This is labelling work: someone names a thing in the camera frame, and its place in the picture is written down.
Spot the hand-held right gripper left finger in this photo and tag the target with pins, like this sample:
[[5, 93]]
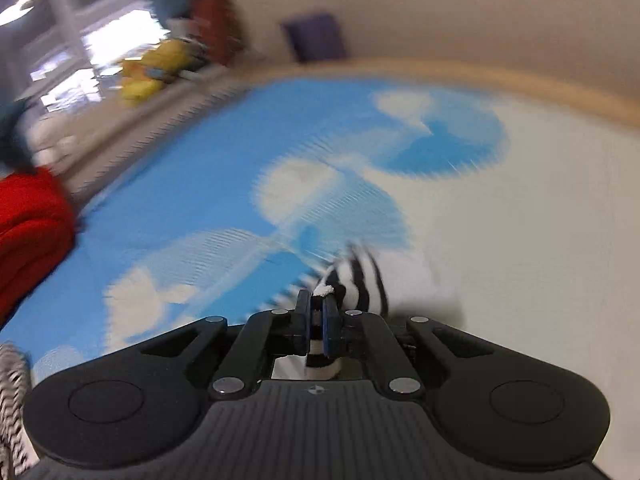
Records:
[[303, 322]]

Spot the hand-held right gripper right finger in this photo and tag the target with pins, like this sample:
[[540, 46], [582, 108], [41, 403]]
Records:
[[328, 327]]

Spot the black white striped shirt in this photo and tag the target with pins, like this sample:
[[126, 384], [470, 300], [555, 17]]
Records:
[[364, 280]]

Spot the blue white cloud printed blanket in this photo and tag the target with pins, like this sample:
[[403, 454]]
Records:
[[310, 170]]

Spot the purple box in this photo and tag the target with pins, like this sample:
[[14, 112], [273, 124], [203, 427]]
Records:
[[315, 37]]

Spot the red cloth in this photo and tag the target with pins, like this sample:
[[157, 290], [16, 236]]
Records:
[[30, 230]]

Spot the yellow plush toy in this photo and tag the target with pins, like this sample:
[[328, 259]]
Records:
[[152, 67]]

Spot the red brown plush toy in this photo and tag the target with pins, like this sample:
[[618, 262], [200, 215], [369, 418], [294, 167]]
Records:
[[216, 20]]

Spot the wooden bed frame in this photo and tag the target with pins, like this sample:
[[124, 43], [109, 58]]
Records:
[[500, 72]]

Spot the white window frame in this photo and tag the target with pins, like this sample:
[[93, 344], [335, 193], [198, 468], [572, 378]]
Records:
[[60, 25]]

